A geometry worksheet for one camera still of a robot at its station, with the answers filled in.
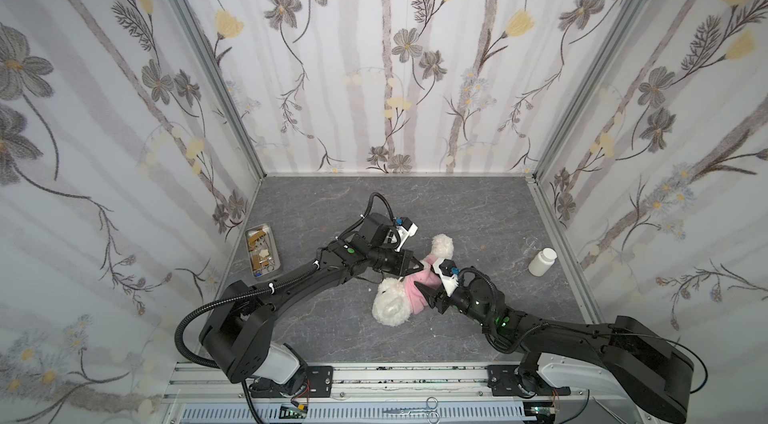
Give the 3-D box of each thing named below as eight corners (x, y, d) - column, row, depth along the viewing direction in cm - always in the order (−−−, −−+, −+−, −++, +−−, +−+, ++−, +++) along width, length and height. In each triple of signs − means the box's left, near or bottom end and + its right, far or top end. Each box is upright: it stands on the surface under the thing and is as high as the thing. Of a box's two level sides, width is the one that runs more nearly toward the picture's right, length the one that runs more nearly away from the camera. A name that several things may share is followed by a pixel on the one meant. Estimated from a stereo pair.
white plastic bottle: (526, 273, 96) (540, 257, 88) (530, 261, 99) (543, 244, 91) (540, 279, 95) (555, 264, 87) (543, 266, 98) (557, 250, 90)
